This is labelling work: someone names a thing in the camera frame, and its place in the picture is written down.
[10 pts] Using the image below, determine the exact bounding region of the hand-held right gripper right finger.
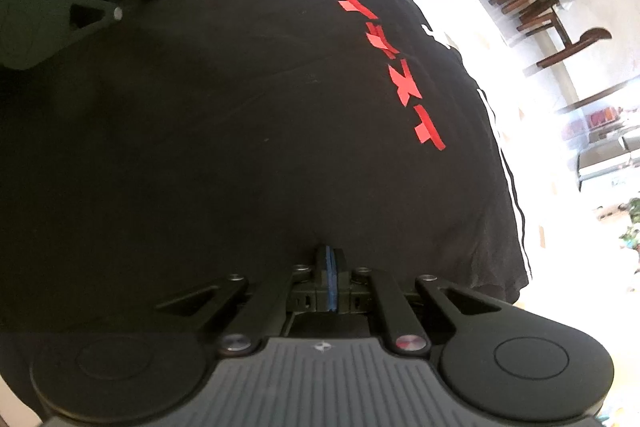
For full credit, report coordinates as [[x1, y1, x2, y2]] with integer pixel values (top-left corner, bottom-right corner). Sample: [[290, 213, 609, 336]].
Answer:
[[330, 246, 516, 354]]

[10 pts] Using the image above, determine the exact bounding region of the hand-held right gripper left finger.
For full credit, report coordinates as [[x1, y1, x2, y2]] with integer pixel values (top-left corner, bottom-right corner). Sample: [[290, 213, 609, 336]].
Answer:
[[155, 246, 332, 354]]

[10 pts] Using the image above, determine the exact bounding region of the black t-shirt red print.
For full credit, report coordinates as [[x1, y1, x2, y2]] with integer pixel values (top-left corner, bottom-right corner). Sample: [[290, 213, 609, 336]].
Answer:
[[0, 0, 533, 388]]

